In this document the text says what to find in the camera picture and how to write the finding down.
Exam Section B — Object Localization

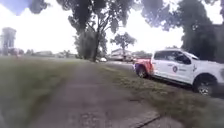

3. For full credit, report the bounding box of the low distant building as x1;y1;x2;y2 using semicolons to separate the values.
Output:
109;48;134;62

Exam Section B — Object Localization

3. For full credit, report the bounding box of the small round-crowned tree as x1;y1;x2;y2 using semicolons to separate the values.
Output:
109;32;138;61

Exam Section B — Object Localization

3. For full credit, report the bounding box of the slender tree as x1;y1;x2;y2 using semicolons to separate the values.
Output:
56;0;134;63

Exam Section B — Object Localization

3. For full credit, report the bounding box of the grey concrete sidewalk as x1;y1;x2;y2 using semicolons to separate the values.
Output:
28;61;184;128

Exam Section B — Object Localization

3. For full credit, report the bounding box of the grass verge strip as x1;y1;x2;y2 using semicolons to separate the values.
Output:
96;63;224;128

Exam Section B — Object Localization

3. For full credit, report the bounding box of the white pickup truck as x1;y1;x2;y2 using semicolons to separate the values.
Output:
133;49;224;97

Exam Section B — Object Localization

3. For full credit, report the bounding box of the wide grass field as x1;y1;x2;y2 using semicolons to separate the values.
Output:
0;56;84;128

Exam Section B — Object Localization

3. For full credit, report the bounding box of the group of dark trees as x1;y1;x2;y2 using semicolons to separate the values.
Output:
139;0;224;63

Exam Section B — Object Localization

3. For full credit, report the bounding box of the tall pale building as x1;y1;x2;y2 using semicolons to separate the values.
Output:
1;27;17;56

